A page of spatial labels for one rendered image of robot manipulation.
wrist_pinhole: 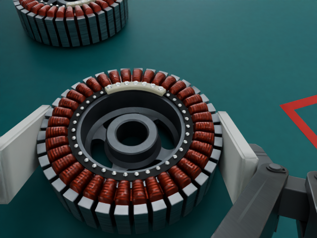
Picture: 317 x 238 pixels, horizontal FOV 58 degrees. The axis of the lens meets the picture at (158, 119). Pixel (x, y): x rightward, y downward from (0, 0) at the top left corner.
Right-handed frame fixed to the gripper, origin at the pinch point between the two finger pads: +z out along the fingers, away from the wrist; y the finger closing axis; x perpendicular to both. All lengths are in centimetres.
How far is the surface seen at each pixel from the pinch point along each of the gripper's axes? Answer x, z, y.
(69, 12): 7.5, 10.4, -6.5
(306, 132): -0.4, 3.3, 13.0
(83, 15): 7.3, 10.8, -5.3
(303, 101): 1.2, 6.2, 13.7
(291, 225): -4.0, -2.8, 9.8
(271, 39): 5.6, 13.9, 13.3
